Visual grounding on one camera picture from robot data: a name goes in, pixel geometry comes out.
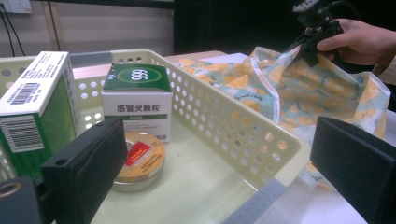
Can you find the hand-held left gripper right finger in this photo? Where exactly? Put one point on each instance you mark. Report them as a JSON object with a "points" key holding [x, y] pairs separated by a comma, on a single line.
{"points": [[358, 165]]}

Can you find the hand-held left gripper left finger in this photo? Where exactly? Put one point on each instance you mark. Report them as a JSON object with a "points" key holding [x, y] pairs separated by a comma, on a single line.
{"points": [[84, 161]]}

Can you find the orange slice print bag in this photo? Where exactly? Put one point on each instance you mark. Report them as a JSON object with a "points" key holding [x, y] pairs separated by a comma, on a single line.
{"points": [[311, 93]]}

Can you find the tall green white medicine box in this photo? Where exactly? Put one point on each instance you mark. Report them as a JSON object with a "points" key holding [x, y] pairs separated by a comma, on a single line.
{"points": [[31, 81]]}

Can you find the cream perforated plastic basket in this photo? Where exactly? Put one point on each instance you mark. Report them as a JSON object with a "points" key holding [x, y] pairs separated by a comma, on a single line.
{"points": [[199, 174]]}

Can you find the round yellow tin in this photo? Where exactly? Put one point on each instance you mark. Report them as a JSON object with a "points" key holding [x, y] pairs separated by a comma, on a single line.
{"points": [[146, 165]]}

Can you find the white box with green lid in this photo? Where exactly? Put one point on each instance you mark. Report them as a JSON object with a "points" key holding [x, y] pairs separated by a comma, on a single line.
{"points": [[137, 109]]}

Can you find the white wall socket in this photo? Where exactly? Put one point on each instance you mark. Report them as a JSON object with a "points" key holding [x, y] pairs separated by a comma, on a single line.
{"points": [[18, 5]]}

